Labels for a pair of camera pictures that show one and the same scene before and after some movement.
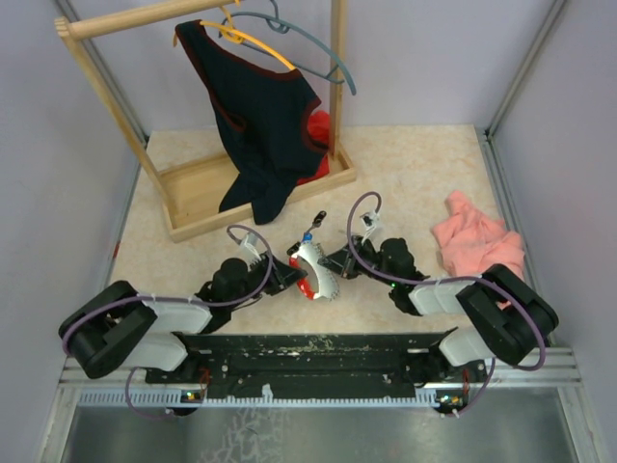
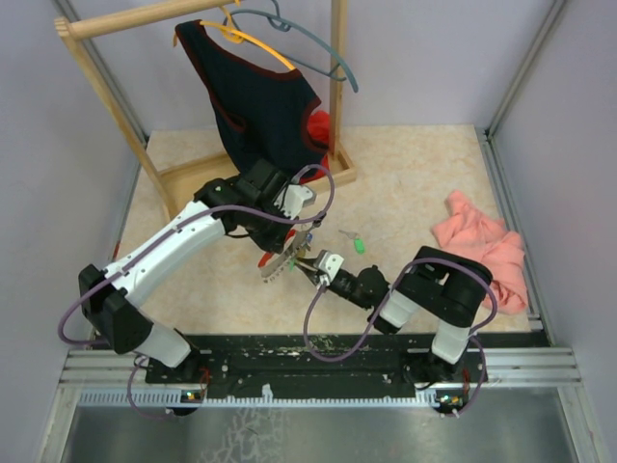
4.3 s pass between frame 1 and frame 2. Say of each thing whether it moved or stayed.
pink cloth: stayed
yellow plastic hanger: stayed
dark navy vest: stayed
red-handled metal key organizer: moved
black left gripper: moved
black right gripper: moved
